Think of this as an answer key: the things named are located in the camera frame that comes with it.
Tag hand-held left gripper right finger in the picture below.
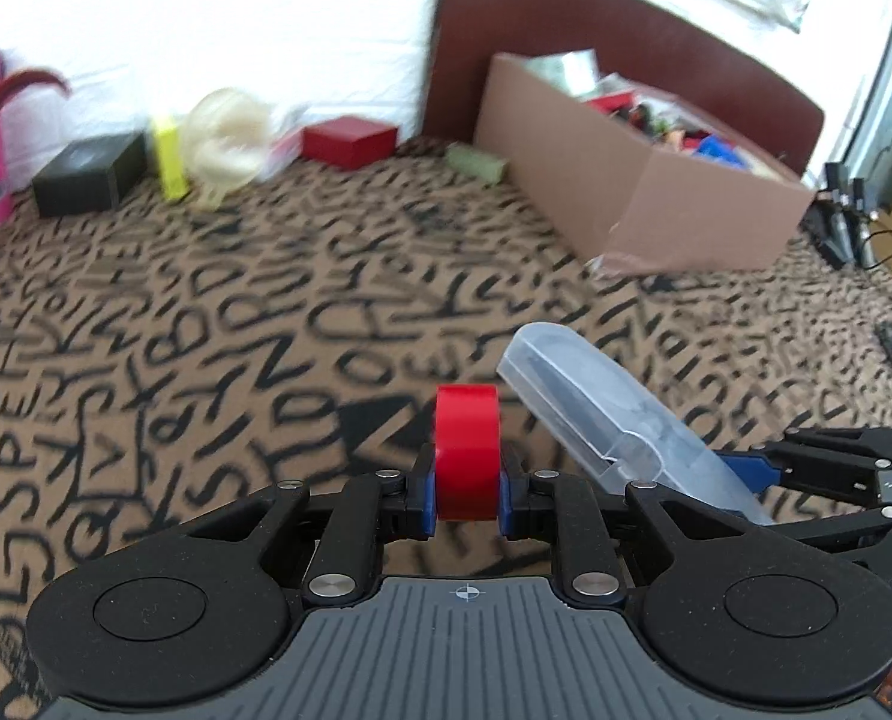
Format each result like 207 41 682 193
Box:
497 446 754 608

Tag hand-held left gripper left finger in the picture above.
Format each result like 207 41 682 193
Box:
183 442 439 608

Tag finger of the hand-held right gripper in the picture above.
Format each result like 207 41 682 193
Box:
717 426 892 515
771 502 892 563

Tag red tape roll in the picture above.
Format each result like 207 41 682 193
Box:
434 384 503 522

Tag clear plastic case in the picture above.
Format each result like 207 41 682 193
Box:
497 322 777 526

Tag brown cardboard box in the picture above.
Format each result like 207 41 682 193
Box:
474 52 818 278

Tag letter-printed blanket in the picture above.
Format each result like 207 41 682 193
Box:
0 135 892 720

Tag black cylindrical devices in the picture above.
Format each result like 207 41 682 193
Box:
801 161 878 271

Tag blue packet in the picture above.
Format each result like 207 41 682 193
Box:
696 135 754 170

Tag green roll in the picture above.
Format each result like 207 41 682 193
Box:
446 142 508 185

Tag red square box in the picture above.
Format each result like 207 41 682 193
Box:
303 118 400 170

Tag cream translucent bag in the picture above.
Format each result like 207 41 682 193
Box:
183 88 304 211

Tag yellow narrow box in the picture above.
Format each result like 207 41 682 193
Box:
149 116 192 202

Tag black box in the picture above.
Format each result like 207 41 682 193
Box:
32 131 151 218

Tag brown wooden headboard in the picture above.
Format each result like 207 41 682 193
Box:
421 0 825 177

